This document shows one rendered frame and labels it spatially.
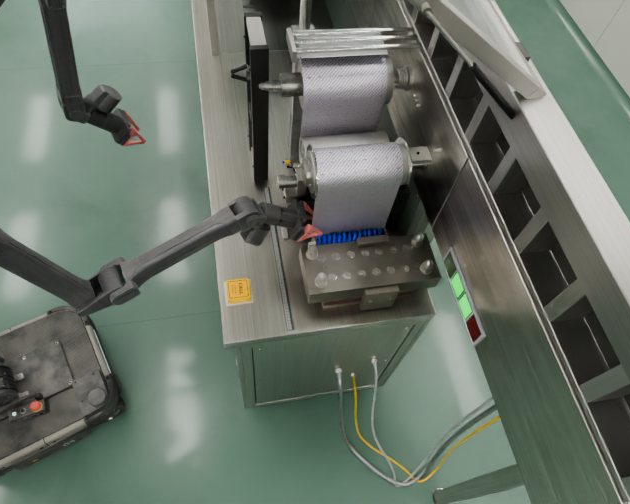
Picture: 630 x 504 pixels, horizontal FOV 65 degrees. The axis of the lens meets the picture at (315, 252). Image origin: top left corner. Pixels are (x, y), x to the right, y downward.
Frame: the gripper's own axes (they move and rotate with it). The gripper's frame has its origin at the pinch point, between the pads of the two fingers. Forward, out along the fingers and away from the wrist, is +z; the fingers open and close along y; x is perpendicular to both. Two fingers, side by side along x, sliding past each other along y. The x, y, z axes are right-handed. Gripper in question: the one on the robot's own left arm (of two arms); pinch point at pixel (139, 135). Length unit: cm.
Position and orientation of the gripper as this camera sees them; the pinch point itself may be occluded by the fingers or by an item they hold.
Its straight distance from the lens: 176.6
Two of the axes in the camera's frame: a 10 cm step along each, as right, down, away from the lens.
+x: -7.3, 6.1, 3.1
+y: -4.9, -7.8, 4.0
